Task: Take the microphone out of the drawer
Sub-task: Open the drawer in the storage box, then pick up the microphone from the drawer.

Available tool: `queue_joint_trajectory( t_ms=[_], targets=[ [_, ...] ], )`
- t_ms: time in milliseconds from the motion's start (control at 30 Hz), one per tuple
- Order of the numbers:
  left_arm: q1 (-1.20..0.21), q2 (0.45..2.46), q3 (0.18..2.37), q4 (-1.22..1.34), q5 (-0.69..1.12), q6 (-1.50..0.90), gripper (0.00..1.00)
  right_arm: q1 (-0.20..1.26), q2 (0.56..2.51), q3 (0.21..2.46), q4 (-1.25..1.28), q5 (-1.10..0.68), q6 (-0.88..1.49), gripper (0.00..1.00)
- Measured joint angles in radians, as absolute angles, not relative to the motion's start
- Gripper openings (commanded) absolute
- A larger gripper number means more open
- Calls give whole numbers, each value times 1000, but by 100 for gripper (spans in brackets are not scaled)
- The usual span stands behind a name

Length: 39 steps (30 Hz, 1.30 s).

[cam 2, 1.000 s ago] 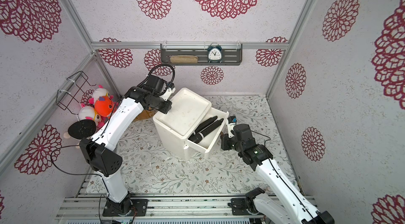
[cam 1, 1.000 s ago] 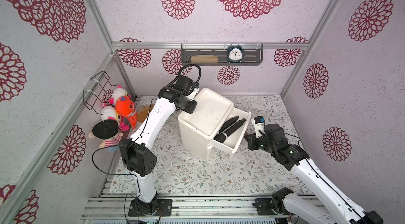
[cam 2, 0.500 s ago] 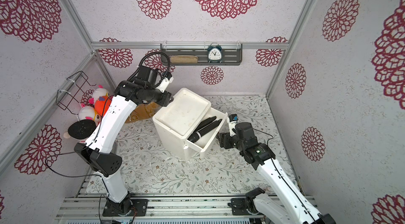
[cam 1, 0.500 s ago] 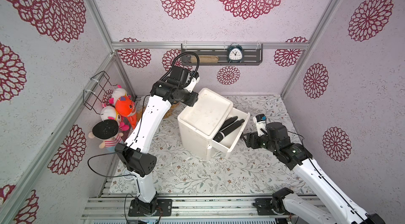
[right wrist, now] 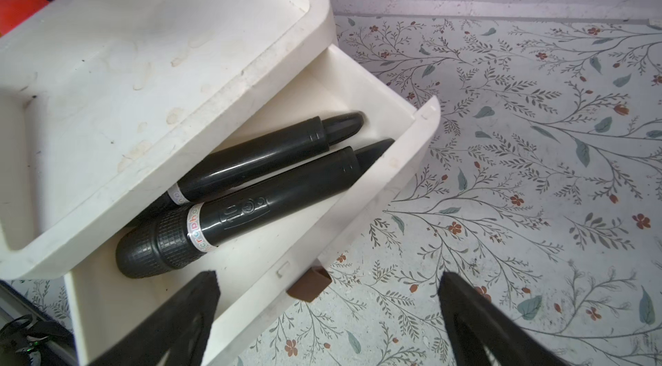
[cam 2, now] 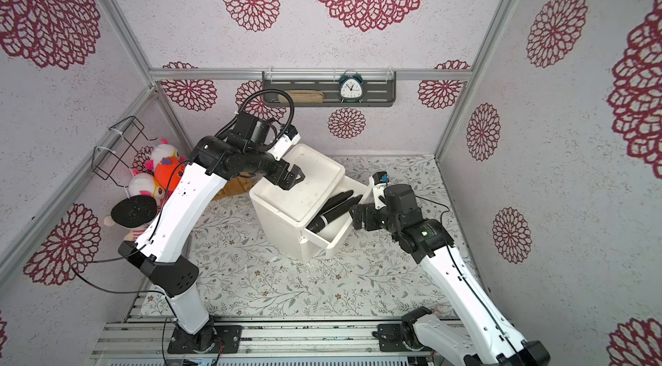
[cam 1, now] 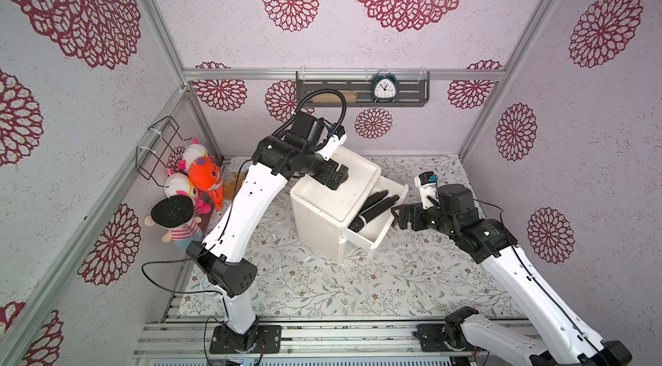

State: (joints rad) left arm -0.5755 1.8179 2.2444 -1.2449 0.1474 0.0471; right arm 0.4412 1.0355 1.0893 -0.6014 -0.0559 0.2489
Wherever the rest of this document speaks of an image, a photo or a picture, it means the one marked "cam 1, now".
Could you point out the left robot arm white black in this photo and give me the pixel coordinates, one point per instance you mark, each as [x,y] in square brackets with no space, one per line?
[221,254]

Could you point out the black wire wall basket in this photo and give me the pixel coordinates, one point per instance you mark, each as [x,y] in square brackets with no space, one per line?
[151,160]

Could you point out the teal alarm clock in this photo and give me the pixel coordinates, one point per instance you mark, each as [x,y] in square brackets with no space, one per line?
[384,88]

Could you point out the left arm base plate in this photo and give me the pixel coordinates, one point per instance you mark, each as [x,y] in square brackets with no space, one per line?
[244,339]

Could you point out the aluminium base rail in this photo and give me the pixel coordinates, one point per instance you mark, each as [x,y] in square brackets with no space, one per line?
[290,337]

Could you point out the grey wall shelf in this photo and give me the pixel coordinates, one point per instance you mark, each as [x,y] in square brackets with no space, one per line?
[413,86]

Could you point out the white three-drawer cabinet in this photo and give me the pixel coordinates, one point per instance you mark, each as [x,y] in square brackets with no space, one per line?
[322,215]

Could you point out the brown plush toy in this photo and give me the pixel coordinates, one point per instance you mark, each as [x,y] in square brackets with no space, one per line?
[233,184]

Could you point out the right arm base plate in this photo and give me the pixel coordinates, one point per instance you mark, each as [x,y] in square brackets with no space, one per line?
[441,337]

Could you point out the black-haired doll striped shirt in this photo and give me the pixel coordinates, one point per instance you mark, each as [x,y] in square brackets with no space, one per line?
[176,215]

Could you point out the white top drawer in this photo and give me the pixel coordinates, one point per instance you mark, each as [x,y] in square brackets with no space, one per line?
[371,235]

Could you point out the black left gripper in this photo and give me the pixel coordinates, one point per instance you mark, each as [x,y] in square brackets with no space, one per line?
[326,178]

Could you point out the pink white plush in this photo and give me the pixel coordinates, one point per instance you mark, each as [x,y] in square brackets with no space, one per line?
[192,152]
[180,184]

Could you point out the orange fish plush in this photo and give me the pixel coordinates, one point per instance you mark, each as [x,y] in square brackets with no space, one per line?
[207,177]

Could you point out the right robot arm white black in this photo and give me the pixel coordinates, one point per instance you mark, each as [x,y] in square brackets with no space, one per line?
[563,337]

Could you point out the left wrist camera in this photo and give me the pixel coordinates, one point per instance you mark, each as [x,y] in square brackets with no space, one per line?
[315,136]

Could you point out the pink white plush lower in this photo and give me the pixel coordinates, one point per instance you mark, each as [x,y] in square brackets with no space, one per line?
[180,184]

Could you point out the pink white plush upper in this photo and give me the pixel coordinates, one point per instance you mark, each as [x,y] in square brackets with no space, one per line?
[192,152]

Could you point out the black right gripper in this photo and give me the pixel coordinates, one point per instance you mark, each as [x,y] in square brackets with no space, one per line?
[409,216]

